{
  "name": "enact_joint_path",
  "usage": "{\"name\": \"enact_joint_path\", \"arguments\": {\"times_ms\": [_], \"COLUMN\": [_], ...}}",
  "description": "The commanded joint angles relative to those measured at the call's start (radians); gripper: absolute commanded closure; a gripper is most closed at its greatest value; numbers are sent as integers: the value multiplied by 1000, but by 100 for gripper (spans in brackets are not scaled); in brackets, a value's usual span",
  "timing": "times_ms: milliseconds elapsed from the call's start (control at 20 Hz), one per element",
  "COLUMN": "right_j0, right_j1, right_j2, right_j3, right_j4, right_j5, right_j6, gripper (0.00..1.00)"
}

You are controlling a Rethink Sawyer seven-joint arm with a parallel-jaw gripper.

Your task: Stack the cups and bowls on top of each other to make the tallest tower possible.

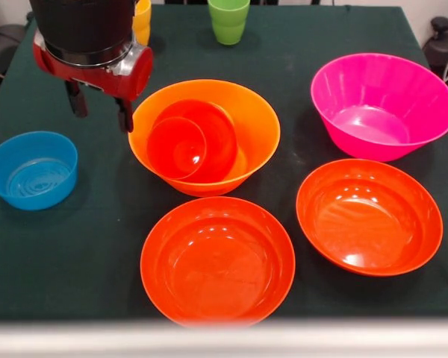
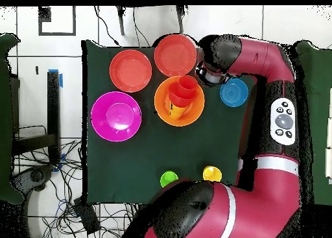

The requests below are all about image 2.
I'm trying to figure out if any large red bowl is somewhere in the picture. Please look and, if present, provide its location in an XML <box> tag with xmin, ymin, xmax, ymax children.
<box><xmin>154</xmin><ymin>34</ymin><xmax>198</xmax><ymax>77</ymax></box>
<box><xmin>109</xmin><ymin>49</ymin><xmax>153</xmax><ymax>93</ymax></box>

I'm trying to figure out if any small red bowl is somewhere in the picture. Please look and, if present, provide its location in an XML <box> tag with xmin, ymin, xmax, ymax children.
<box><xmin>167</xmin><ymin>81</ymin><xmax>198</xmax><ymax>108</ymax></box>

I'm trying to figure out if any blue bowl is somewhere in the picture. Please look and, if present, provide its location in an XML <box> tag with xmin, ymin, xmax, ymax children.
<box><xmin>219</xmin><ymin>78</ymin><xmax>249</xmax><ymax>108</ymax></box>

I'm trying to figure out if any large orange bowl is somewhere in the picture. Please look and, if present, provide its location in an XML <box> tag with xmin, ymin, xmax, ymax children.
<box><xmin>154</xmin><ymin>75</ymin><xmax>206</xmax><ymax>127</ymax></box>

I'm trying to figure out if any orange cup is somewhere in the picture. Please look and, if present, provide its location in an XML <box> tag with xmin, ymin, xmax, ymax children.
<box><xmin>165</xmin><ymin>99</ymin><xmax>192</xmax><ymax>121</ymax></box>

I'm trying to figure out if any large pink bowl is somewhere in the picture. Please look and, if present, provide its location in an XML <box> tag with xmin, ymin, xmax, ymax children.
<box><xmin>90</xmin><ymin>91</ymin><xmax>143</xmax><ymax>143</ymax></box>

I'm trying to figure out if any black stand leg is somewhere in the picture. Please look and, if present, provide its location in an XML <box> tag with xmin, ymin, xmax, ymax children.
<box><xmin>175</xmin><ymin>5</ymin><xmax>185</xmax><ymax>34</ymax></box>
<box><xmin>115</xmin><ymin>6</ymin><xmax>126</xmax><ymax>36</ymax></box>

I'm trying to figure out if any yellow cup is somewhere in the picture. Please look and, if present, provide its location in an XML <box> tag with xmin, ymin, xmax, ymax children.
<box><xmin>202</xmin><ymin>165</ymin><xmax>223</xmax><ymax>183</ymax></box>

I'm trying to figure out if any dark green table cloth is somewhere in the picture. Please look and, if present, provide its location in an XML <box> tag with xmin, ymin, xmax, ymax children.
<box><xmin>81</xmin><ymin>40</ymin><xmax>269</xmax><ymax>206</ymax></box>

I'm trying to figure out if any green cup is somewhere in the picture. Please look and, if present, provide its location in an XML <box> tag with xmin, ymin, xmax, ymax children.
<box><xmin>160</xmin><ymin>170</ymin><xmax>180</xmax><ymax>189</ymax></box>

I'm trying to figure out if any green cloth covered table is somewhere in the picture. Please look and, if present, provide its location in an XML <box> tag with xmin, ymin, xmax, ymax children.
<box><xmin>295</xmin><ymin>40</ymin><xmax>332</xmax><ymax>206</ymax></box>
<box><xmin>0</xmin><ymin>33</ymin><xmax>25</xmax><ymax>205</ymax></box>

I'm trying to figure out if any black power strip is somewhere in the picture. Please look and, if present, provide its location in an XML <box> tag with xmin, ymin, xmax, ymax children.
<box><xmin>73</xmin><ymin>196</ymin><xmax>101</xmax><ymax>235</ymax></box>

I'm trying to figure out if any black round device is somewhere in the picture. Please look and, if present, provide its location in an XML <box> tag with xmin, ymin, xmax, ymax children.
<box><xmin>11</xmin><ymin>164</ymin><xmax>54</xmax><ymax>195</ymax></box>

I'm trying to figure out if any black cable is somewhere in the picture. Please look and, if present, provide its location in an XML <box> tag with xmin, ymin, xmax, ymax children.
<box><xmin>93</xmin><ymin>6</ymin><xmax>121</xmax><ymax>47</ymax></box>

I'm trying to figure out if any black post with blue tape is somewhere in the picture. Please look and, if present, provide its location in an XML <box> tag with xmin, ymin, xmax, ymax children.
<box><xmin>47</xmin><ymin>69</ymin><xmax>64</xmax><ymax>165</ymax></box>

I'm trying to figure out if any black square frame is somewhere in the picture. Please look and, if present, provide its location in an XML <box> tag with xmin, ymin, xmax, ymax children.
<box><xmin>38</xmin><ymin>6</ymin><xmax>77</xmax><ymax>37</ymax></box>

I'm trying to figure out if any tangle of black cables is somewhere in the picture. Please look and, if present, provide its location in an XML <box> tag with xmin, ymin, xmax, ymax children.
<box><xmin>12</xmin><ymin>139</ymin><xmax>141</xmax><ymax>238</ymax></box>

